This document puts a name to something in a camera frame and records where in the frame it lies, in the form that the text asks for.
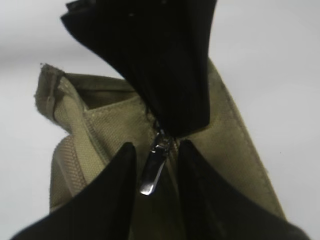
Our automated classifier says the olive yellow canvas bag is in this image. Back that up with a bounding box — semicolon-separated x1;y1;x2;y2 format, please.
34;57;286;220

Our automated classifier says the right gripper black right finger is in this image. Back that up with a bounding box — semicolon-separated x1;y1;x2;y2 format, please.
177;140;309;240

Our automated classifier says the silver metal zipper pull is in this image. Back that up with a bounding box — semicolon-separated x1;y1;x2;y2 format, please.
139;129;172;196

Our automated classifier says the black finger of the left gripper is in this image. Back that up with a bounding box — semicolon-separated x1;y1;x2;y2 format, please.
61;0;216;137

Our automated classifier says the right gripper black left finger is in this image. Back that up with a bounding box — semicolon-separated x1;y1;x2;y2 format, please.
13;142;137;240

